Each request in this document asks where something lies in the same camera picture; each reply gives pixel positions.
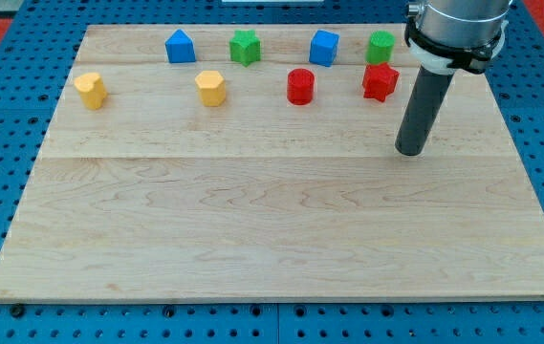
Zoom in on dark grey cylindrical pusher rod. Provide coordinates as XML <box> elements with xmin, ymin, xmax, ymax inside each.
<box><xmin>395</xmin><ymin>67</ymin><xmax>453</xmax><ymax>156</ymax></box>

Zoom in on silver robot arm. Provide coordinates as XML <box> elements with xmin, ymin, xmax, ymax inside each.
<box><xmin>395</xmin><ymin>0</ymin><xmax>511</xmax><ymax>156</ymax></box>

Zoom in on blue cube block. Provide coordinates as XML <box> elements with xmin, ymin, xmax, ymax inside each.
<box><xmin>309</xmin><ymin>30</ymin><xmax>339</xmax><ymax>67</ymax></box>

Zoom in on blue pentagon house block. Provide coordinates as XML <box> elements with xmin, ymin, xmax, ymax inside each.
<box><xmin>164</xmin><ymin>29</ymin><xmax>196</xmax><ymax>63</ymax></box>

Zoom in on red cylinder block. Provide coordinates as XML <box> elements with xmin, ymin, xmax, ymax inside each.
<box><xmin>287</xmin><ymin>68</ymin><xmax>316</xmax><ymax>105</ymax></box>

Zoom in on yellow hexagon block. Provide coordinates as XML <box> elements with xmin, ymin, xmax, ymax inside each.
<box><xmin>195</xmin><ymin>71</ymin><xmax>226</xmax><ymax>107</ymax></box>

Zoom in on yellow heart block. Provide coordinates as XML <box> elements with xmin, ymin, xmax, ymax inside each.
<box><xmin>74</xmin><ymin>72</ymin><xmax>108</xmax><ymax>110</ymax></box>

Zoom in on light wooden board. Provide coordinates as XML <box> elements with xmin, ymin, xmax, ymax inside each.
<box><xmin>0</xmin><ymin>25</ymin><xmax>544</xmax><ymax>304</ymax></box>

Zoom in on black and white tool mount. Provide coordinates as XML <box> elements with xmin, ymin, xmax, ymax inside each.
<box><xmin>404</xmin><ymin>18</ymin><xmax>508</xmax><ymax>75</ymax></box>

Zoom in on red star block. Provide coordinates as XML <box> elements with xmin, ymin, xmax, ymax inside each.
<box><xmin>361</xmin><ymin>62</ymin><xmax>400</xmax><ymax>102</ymax></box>

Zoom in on green cylinder block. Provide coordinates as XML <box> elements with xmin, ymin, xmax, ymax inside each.
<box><xmin>365</xmin><ymin>31</ymin><xmax>396</xmax><ymax>65</ymax></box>

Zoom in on green star block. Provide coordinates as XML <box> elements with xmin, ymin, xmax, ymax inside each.
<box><xmin>229</xmin><ymin>30</ymin><xmax>261</xmax><ymax>67</ymax></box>

